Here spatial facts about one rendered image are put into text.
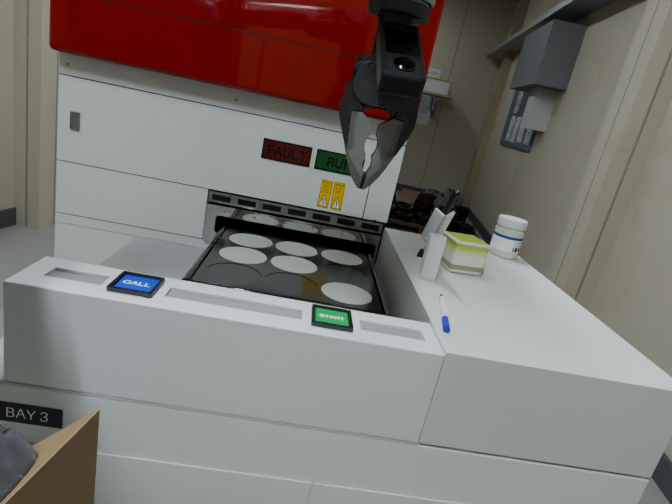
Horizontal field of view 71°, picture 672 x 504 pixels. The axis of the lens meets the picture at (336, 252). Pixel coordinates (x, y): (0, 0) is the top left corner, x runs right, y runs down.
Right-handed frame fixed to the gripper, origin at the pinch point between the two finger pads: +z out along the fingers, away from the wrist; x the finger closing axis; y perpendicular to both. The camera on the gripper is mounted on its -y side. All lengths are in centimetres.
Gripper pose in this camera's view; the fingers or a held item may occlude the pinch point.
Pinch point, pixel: (363, 179)
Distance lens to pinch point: 58.4
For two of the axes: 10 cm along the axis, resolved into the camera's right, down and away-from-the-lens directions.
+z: -2.0, 9.3, 3.0
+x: -9.8, -1.8, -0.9
